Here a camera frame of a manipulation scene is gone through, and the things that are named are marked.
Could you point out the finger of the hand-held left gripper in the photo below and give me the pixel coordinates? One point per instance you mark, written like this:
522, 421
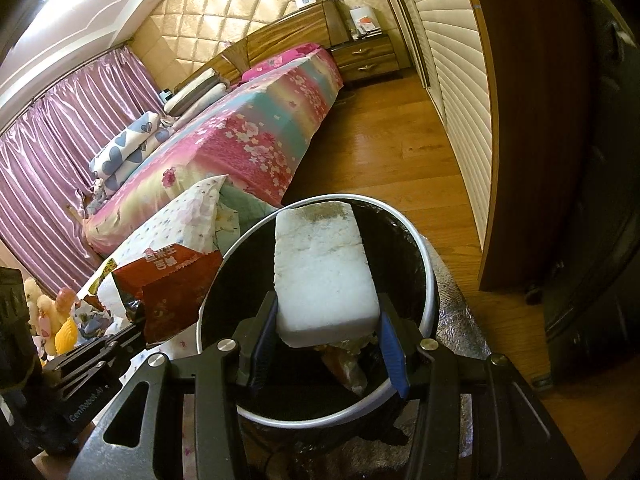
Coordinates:
90, 355

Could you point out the bed with pink floral sheet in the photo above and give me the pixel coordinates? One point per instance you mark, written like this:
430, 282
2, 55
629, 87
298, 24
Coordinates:
240, 135

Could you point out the pale green floral cloth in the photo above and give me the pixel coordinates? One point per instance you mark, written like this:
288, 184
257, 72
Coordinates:
245, 215

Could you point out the wooden nightstand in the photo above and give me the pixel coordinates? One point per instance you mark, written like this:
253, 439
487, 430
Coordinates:
367, 60

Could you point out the white box on nightstand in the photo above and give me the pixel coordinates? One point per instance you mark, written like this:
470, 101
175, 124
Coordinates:
365, 22

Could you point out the silver foil sheet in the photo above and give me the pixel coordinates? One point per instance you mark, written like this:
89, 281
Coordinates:
457, 310

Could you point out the cream louvred wardrobe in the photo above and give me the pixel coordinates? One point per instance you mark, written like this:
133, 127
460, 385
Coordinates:
450, 85

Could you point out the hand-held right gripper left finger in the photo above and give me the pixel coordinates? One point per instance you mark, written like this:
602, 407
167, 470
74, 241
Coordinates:
264, 355

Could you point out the cream teddy bear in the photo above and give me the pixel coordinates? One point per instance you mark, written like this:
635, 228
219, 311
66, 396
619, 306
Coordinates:
37, 302

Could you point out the crumpled wrapper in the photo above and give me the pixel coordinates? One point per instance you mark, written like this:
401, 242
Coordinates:
350, 365

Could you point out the heart pattern pillows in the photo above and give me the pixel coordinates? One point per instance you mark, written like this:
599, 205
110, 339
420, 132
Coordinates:
130, 145

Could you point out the small plush toy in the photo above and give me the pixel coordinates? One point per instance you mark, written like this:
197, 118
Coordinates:
99, 189

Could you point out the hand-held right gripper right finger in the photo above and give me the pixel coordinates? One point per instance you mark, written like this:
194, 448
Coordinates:
395, 360

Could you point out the black trash bin white rim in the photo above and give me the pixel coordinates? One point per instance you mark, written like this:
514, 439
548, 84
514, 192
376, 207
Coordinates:
407, 265

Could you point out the white foam block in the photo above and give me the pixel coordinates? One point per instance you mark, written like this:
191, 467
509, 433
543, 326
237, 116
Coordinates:
320, 270

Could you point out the brown wooden door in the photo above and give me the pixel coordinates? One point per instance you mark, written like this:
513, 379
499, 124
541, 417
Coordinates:
540, 135

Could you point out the purple satin curtain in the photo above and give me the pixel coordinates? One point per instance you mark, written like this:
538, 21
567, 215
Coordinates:
50, 160

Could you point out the striped pillows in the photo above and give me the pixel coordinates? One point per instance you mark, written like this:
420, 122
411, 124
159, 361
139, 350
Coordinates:
195, 92

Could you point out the wooden headboard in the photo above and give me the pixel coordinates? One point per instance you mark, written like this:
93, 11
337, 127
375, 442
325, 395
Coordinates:
290, 30

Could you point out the pink pillow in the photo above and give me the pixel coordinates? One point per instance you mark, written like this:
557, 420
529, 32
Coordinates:
280, 62

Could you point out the red snack packet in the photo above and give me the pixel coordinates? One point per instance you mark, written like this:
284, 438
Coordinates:
170, 290

